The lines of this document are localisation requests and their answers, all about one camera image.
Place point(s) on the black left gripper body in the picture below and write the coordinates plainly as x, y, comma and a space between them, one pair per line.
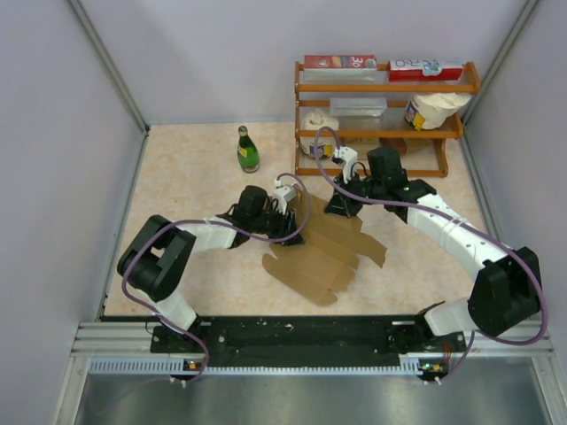
275, 223

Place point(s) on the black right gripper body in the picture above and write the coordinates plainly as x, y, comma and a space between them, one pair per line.
367, 189

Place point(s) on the brown cardboard box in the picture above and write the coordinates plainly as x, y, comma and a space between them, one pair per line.
326, 262

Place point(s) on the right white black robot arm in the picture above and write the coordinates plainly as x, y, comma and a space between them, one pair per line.
506, 288

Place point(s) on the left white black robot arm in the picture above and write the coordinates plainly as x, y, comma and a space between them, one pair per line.
154, 262

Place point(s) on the silver foil box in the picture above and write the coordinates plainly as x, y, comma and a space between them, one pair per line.
357, 106

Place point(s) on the red foil box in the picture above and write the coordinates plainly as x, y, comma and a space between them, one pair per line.
340, 62

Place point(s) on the red white wrap box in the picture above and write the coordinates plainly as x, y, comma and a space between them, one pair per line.
418, 70

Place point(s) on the tan block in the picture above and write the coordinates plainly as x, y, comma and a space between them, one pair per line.
361, 144

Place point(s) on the green glass bottle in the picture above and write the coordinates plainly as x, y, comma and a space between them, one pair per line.
247, 152

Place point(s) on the brown red block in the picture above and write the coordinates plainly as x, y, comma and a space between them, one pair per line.
399, 144

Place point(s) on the white bag left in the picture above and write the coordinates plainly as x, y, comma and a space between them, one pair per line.
313, 120

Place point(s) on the wooden shelf rack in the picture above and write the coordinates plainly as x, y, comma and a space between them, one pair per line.
309, 96

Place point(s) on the large white flour bag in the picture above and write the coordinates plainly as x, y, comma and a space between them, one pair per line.
429, 111

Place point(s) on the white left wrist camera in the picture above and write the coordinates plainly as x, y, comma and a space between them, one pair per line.
283, 195

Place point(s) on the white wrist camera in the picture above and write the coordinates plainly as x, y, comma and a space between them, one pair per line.
283, 195
347, 158

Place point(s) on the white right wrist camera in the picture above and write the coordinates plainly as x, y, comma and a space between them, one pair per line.
347, 158

